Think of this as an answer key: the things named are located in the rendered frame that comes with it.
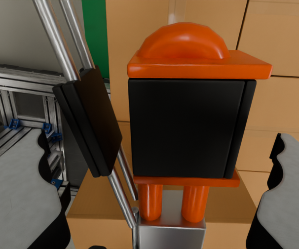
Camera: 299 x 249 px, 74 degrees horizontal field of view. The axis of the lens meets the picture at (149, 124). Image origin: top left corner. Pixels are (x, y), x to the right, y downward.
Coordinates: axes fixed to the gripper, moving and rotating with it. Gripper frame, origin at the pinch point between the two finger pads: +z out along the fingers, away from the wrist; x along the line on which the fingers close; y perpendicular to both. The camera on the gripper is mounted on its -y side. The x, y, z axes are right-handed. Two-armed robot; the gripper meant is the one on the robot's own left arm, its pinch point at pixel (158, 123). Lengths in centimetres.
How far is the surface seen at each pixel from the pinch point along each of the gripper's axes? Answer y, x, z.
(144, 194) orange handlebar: 7.2, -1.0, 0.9
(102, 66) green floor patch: 21, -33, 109
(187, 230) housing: 10.7, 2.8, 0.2
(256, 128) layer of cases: 31, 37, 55
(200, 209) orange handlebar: 8.7, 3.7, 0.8
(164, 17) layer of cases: -6, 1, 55
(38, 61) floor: 18, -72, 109
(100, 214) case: 30.1, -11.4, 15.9
